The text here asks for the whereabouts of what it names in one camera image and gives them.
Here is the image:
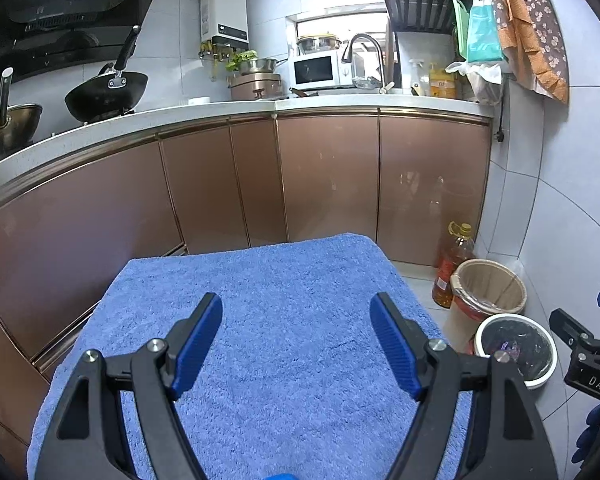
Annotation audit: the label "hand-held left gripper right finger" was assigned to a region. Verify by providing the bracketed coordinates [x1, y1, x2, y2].
[369, 292, 561, 480]

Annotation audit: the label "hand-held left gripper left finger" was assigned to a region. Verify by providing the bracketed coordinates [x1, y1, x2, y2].
[34, 292, 224, 480]

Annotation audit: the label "white bin with black liner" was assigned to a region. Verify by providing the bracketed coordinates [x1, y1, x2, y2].
[472, 312, 558, 392]

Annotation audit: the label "tan bin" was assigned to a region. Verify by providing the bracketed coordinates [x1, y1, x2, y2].
[449, 258, 528, 341]

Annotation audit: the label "person's right hand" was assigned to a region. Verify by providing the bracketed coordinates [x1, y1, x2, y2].
[575, 402, 600, 463]

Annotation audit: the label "cooking oil bottle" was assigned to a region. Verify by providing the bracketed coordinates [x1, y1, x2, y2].
[432, 221, 477, 310]

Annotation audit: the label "blue towel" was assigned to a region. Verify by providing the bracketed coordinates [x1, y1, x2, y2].
[26, 232, 473, 480]

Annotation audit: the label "brown kitchen cabinet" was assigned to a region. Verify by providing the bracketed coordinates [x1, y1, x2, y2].
[0, 95, 493, 461]

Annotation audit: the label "hanging white plastic bag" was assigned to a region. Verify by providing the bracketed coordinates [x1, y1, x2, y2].
[445, 60, 503, 106]

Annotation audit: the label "yellow bottle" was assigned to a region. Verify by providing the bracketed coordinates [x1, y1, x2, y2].
[428, 62, 458, 98]

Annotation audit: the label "copper coloured electric cooker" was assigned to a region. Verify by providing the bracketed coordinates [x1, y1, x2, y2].
[228, 73, 283, 101]

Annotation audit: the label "white spray bottle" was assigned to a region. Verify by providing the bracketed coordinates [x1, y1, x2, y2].
[409, 58, 428, 96]

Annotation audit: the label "black wok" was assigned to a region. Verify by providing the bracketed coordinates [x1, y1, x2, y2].
[64, 25, 150, 123]

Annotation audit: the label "steel bowl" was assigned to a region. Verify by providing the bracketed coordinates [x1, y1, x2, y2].
[237, 57, 288, 75]

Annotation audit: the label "white microwave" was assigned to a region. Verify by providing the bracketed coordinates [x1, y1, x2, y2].
[287, 50, 353, 90]

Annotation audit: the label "orange floral apron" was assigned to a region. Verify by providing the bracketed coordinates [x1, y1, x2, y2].
[485, 0, 571, 106]

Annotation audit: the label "green leafy vegetable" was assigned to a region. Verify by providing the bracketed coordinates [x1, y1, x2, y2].
[225, 50, 258, 72]

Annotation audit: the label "teal bag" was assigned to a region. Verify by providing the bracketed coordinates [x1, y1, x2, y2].
[467, 0, 506, 63]

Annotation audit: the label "brass water valves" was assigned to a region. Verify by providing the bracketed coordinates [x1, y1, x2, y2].
[197, 40, 246, 61]

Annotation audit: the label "steel faucet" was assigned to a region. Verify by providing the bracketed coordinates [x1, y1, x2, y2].
[341, 33, 387, 92]

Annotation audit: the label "steel pot with lid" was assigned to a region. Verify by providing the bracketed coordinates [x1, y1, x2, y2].
[296, 34, 342, 55]

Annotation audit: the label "green cutting board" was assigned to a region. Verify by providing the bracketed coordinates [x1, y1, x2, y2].
[452, 0, 471, 58]

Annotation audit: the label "kitchen window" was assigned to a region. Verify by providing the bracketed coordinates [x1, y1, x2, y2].
[287, 7, 388, 53]

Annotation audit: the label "white water heater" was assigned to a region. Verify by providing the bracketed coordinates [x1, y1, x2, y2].
[200, 0, 250, 45]

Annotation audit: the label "black range hood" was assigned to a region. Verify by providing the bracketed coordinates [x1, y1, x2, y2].
[0, 0, 153, 96]

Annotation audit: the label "black power cable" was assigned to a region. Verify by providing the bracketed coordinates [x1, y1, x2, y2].
[495, 90, 506, 143]

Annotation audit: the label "steel pan with handle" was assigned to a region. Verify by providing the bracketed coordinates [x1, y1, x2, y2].
[0, 67, 44, 158]

